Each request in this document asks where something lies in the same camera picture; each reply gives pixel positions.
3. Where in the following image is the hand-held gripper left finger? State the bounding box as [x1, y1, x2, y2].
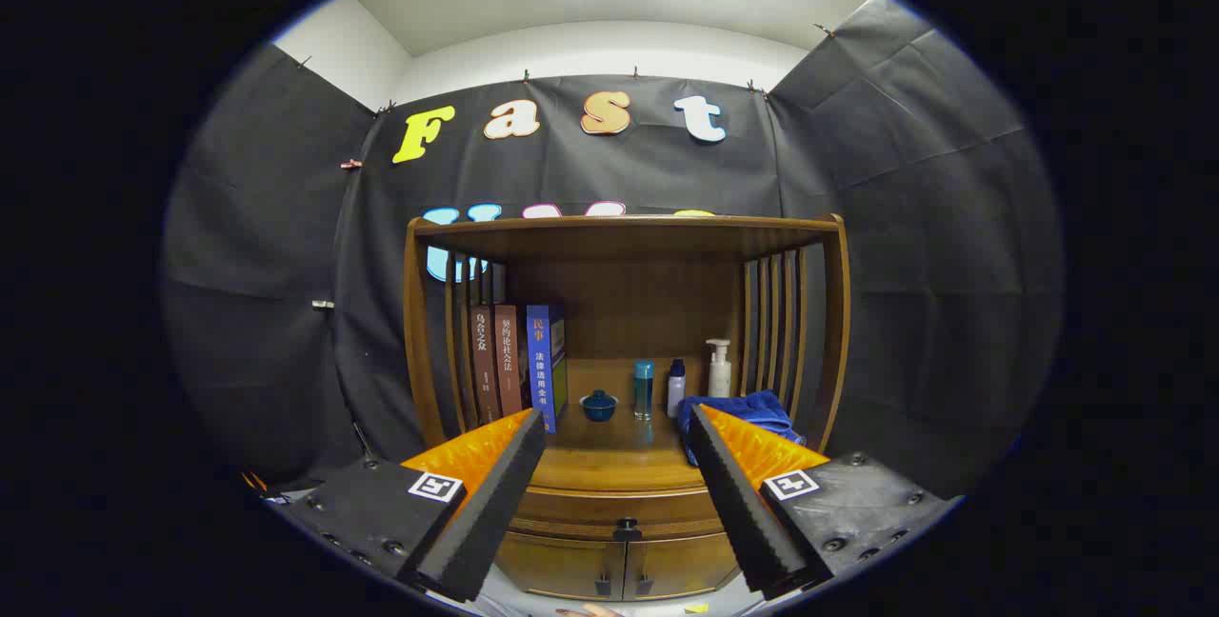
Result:
[270, 408, 549, 604]

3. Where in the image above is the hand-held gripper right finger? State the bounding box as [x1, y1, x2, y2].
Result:
[686, 403, 963, 601]

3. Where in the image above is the wooden drawer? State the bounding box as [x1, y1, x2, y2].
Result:
[512, 487, 736, 544]

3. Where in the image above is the wooden countertop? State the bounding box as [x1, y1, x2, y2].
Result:
[457, 357, 810, 494]

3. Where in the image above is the wooden cabinet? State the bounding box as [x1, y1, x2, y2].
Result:
[403, 212, 851, 602]

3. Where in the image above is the blue folded towel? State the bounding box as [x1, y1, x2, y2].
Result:
[676, 390, 808, 466]

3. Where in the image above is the white pump bottle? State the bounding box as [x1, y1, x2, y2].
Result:
[706, 339, 733, 399]

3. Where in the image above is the dark brown book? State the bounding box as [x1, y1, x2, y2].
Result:
[469, 305, 503, 426]

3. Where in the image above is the reddish brown book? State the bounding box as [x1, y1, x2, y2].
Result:
[493, 304, 531, 418]

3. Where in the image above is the blue book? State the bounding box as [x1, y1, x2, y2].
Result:
[526, 303, 570, 434]

